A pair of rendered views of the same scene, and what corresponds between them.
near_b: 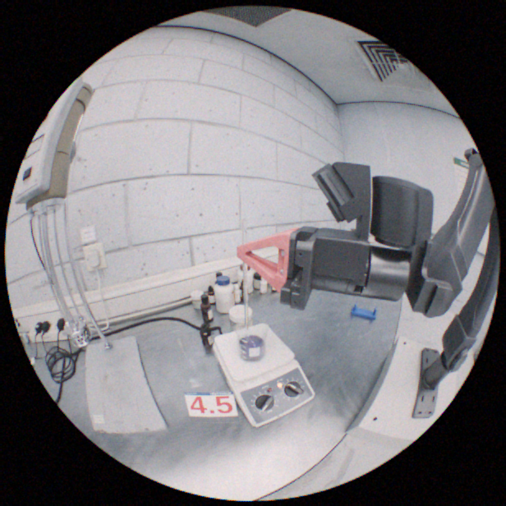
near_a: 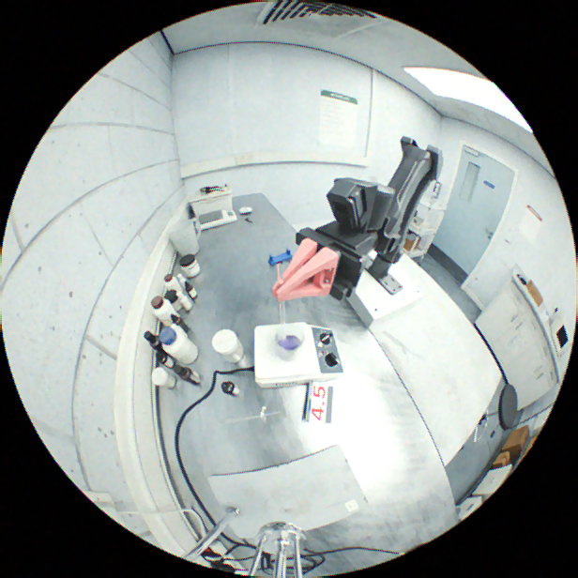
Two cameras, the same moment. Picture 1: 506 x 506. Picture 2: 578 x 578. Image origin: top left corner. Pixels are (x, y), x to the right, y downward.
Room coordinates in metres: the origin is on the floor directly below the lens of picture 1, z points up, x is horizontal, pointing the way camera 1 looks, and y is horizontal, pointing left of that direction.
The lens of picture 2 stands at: (0.16, 0.13, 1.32)
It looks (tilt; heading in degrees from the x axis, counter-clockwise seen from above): 47 degrees down; 290
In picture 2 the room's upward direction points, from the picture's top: straight up
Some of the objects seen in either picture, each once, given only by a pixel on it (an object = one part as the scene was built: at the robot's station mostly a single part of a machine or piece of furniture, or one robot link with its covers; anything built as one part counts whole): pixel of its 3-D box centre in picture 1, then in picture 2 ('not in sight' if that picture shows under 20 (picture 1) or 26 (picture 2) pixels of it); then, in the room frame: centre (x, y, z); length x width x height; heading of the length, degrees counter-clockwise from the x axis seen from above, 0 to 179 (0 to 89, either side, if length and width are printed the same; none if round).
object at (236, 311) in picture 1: (241, 323); (229, 347); (0.35, 0.03, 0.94); 0.06 x 0.06 x 0.08
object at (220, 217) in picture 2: not in sight; (215, 218); (0.94, -0.64, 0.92); 0.26 x 0.19 x 0.05; 44
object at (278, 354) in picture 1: (252, 349); (282, 348); (0.21, 0.00, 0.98); 0.12 x 0.12 x 0.01; 26
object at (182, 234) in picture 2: not in sight; (187, 237); (0.84, -0.32, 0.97); 0.18 x 0.13 x 0.15; 82
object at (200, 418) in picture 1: (210, 407); (321, 403); (0.10, 0.07, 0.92); 0.09 x 0.06 x 0.04; 101
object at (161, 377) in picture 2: (198, 300); (163, 378); (0.47, 0.19, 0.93); 0.05 x 0.05 x 0.05
